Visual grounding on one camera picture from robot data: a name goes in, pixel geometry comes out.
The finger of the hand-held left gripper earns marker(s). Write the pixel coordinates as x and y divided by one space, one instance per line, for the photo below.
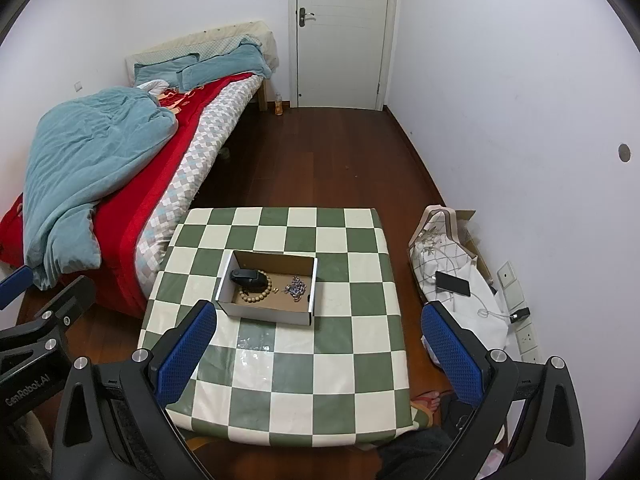
12 285
75 297

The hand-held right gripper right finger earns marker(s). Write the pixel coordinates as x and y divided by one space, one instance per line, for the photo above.
450 355

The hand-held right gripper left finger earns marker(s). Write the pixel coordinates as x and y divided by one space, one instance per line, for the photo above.
187 352

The cardboard box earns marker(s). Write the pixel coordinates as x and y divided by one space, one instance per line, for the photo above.
265 314

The black smart band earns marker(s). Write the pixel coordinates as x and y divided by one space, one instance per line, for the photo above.
247 276

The person's foot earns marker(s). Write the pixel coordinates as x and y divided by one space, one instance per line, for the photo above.
427 402

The white cloth bag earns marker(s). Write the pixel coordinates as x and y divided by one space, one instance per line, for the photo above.
487 300

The small clear plastic bag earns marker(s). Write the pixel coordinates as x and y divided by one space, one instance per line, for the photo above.
255 350

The black smartphone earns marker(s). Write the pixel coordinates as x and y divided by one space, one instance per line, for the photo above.
452 284

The black charger plug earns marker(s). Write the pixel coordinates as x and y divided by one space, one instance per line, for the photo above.
520 314

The person's dark trousers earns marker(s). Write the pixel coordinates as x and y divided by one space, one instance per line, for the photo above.
415 455

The checked floral tote bag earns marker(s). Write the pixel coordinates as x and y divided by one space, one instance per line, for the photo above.
435 250

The red blanket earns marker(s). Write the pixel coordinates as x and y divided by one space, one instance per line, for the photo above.
145 195

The blue quilt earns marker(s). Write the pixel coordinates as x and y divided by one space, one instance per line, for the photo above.
90 160

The green white checkered tablecloth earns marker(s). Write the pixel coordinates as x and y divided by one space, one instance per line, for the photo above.
300 230

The diamond patterned bed sheet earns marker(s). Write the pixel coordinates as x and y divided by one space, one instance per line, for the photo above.
205 150

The blue pillow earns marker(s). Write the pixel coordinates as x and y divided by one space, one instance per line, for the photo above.
220 67
160 67

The orange drink bottle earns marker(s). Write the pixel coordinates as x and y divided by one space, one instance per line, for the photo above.
278 106

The wooden bed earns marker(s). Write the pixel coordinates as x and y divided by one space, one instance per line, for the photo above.
262 92

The beige headboard cloth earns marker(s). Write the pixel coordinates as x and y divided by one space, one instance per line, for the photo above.
200 40

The white door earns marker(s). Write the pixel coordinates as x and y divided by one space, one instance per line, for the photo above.
345 35

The white wall socket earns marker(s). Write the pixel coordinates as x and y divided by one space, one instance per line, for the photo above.
526 338
534 357

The white wall switch panel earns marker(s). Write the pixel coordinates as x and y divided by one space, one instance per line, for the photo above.
510 282

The round wall hole cover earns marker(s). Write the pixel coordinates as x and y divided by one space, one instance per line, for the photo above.
624 152

